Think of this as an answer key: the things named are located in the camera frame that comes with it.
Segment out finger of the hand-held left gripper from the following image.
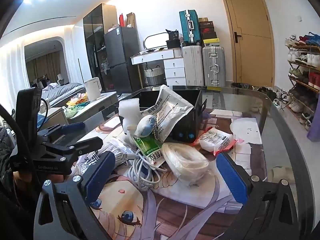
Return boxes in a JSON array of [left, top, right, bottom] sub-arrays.
[[41, 137, 104, 161], [37, 121, 86, 140]]

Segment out grey bed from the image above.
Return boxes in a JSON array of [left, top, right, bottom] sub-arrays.
[[41, 82, 87, 108]]

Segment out black white patterned rug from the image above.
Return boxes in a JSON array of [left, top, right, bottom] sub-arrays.
[[117, 92, 227, 110]]

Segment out person's dark jacket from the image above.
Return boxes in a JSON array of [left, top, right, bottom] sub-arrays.
[[0, 127, 37, 240]]

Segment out black bag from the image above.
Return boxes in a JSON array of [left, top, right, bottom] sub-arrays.
[[165, 29, 182, 50]]

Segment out blue white packet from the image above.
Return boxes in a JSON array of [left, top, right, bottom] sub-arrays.
[[141, 84, 194, 142]]

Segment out grey white side cabinet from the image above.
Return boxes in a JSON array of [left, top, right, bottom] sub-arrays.
[[66, 91, 119, 124]]

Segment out dark glass cabinet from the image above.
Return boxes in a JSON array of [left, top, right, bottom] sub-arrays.
[[83, 4, 118, 92]]

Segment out trash bin with black liner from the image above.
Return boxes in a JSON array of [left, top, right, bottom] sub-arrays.
[[230, 82, 254, 91]]

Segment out green packet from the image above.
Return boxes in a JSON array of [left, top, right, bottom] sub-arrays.
[[132, 136, 167, 167]]

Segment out white suitcase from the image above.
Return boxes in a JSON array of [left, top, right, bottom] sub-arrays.
[[182, 45, 205, 87]]

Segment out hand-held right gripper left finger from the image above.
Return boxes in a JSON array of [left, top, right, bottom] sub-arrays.
[[34, 151, 116, 240]]

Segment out white blue plush toy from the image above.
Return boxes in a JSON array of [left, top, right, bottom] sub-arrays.
[[122, 115, 154, 147]]

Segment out black storage box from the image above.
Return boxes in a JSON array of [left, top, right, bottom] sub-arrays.
[[119, 89, 207, 144]]

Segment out clear plastic packet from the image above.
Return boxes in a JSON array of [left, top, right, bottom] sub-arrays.
[[99, 141, 133, 162]]

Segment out cardboard box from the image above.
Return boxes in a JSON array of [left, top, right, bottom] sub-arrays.
[[126, 12, 137, 28]]

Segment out woven laundry basket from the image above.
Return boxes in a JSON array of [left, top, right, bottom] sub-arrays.
[[145, 66, 165, 85]]

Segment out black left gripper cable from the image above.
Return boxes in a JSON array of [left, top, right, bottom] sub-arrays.
[[0, 97, 49, 193]]

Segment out white electric kettle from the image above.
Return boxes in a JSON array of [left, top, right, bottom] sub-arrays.
[[84, 77, 107, 102]]

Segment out person's left hand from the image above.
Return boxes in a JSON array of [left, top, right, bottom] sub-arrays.
[[11, 171, 43, 189]]

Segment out white curtain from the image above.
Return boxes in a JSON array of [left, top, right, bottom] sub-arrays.
[[0, 41, 28, 110]]

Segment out wooden door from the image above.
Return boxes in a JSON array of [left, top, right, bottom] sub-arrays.
[[219, 0, 275, 88]]

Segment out dark grey refrigerator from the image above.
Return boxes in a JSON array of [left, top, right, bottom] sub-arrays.
[[104, 26, 142, 93]]

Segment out scattered loose shoes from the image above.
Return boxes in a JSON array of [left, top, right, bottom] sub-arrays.
[[257, 86, 292, 112]]

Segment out cartoon printed table mat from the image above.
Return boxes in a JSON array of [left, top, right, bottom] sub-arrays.
[[75, 105, 265, 240]]

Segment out wooden shoe rack with shoes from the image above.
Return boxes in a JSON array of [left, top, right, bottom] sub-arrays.
[[285, 32, 320, 132]]

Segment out colourful snack packets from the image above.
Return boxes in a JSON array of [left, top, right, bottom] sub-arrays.
[[65, 93, 88, 108]]

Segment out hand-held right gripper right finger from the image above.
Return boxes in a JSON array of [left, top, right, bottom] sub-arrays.
[[216, 151, 300, 240]]

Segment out teal suitcase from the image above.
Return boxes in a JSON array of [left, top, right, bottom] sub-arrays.
[[179, 9, 202, 46]]

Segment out red white tissue packet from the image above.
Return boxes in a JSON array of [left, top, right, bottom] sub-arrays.
[[199, 127, 237, 157]]

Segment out white cable bundle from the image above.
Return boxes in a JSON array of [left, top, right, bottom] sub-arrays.
[[126, 150, 170, 190]]

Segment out silver suitcase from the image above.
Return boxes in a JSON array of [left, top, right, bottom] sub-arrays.
[[202, 45, 227, 87]]

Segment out clear bag of white tubing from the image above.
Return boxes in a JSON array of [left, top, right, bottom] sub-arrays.
[[162, 142, 209, 186]]

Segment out white dressing table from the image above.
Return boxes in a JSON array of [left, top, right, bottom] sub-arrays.
[[130, 49, 187, 88]]

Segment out white foam piece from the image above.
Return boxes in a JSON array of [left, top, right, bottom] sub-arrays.
[[118, 98, 143, 126]]

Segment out oval mirror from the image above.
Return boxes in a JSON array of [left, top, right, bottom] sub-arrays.
[[144, 32, 175, 50]]

